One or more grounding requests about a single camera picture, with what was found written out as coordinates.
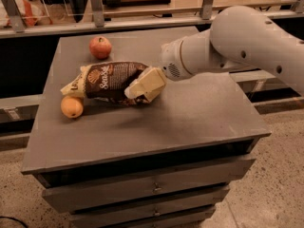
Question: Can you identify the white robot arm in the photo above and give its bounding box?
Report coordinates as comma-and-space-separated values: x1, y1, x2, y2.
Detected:
124, 6, 304, 101

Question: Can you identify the black floor cable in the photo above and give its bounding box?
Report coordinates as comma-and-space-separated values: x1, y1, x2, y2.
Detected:
0, 216, 30, 228

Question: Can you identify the grey drawer cabinet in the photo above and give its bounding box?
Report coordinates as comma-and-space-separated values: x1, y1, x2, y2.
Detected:
21, 26, 273, 228

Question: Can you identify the black wooden bar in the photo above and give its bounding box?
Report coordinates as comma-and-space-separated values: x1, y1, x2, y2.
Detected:
102, 0, 171, 8

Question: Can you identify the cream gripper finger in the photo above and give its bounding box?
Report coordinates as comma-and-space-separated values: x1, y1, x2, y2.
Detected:
124, 66, 166, 102

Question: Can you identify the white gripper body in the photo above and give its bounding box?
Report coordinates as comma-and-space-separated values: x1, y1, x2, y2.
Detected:
161, 39, 192, 81

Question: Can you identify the middle grey drawer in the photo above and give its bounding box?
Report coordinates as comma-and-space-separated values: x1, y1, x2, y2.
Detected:
70, 185, 230, 228

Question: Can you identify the brown sea salt chip bag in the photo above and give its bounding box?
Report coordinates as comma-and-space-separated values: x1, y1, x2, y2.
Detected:
61, 62, 148, 105

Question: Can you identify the bottom grey drawer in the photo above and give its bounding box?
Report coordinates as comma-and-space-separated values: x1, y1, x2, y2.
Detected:
108, 205, 216, 228

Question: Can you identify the grey drawer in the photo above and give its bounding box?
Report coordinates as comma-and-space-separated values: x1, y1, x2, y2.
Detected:
43, 155, 255, 213
70, 185, 230, 228
108, 205, 216, 228

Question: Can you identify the top grey drawer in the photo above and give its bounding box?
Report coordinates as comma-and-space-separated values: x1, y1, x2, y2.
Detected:
43, 155, 255, 213

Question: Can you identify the orange fruit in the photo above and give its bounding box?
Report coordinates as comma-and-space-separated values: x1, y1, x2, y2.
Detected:
61, 96, 84, 119

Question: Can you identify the red apple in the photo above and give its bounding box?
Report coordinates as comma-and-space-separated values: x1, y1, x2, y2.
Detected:
89, 36, 112, 60

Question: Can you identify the orange white bag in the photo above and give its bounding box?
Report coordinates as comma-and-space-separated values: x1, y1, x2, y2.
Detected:
0, 0, 52, 28

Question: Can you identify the metal railing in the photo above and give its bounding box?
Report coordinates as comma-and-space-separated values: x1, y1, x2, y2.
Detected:
0, 0, 303, 38

